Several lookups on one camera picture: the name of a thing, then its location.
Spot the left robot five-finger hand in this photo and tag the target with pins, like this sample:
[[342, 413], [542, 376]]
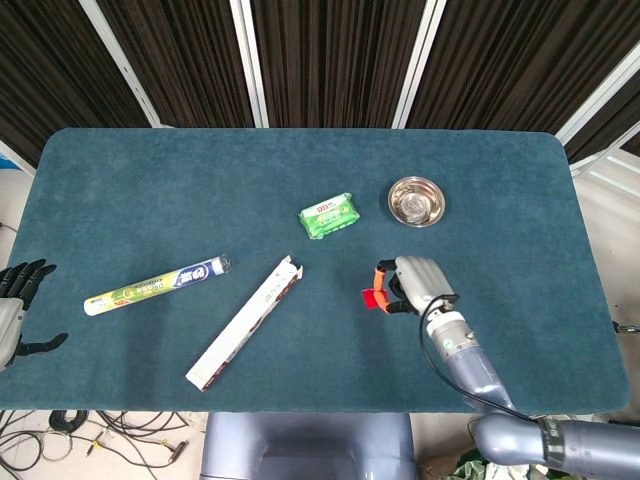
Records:
[[10, 320]]

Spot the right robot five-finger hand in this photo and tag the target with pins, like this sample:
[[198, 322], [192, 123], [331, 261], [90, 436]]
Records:
[[420, 280]]

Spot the small red object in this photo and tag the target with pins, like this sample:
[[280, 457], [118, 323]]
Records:
[[369, 300]]

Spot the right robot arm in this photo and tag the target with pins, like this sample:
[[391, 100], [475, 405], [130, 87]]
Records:
[[470, 370]]

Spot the small stainless steel bowl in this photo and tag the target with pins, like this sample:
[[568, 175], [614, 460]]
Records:
[[417, 202]]

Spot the green wrapped soap pack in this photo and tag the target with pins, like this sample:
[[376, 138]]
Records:
[[330, 215]]

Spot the blue fabric table cover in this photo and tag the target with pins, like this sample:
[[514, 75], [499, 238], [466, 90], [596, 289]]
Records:
[[150, 200]]

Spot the long white baking paper box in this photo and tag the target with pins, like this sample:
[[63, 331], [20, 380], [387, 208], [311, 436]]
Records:
[[240, 330]]

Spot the blue-grey robot torso base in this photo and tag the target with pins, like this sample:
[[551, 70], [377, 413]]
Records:
[[310, 445]]

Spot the crumpled green white bag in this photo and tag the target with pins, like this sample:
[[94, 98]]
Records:
[[500, 470]]

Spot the dark slatted screen panel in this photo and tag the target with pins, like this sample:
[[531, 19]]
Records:
[[50, 60], [190, 60], [500, 60], [620, 115], [335, 60]]

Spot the white screen base rail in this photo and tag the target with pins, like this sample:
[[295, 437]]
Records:
[[607, 167]]

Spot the white screen frame post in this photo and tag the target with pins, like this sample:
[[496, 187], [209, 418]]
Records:
[[250, 60], [120, 60], [419, 60], [597, 102]]

